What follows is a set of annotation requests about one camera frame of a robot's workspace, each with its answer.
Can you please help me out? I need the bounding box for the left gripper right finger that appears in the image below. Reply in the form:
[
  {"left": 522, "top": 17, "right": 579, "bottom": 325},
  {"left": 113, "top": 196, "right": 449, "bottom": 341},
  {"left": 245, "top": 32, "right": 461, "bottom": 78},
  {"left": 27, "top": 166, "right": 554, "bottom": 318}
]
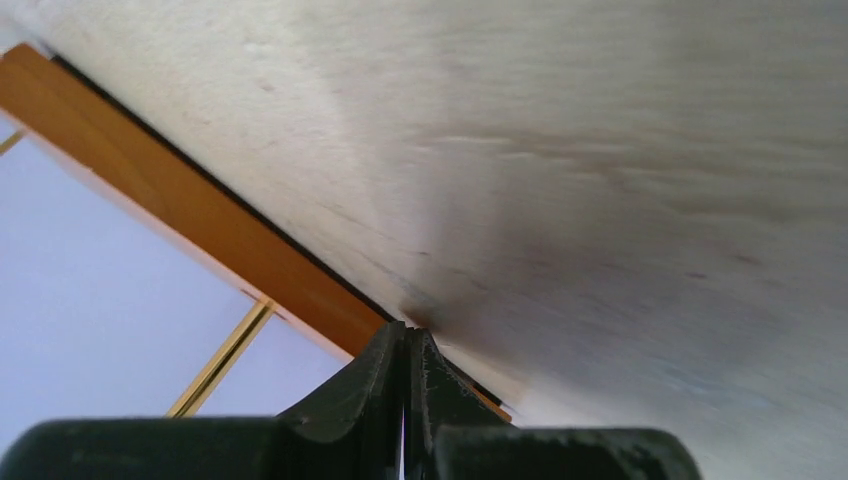
[{"left": 404, "top": 329, "right": 701, "bottom": 479}]

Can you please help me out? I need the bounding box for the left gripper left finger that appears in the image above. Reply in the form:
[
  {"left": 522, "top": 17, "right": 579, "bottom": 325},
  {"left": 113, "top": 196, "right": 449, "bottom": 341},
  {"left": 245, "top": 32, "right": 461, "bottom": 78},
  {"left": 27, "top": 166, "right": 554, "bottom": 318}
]
[{"left": 1, "top": 322, "right": 406, "bottom": 479}]

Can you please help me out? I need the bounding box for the gold swirl wine glass rack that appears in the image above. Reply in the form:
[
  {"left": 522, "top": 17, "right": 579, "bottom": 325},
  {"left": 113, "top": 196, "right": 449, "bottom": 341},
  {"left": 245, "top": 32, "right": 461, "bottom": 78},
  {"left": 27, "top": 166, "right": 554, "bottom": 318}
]
[{"left": 0, "top": 42, "right": 515, "bottom": 425}]

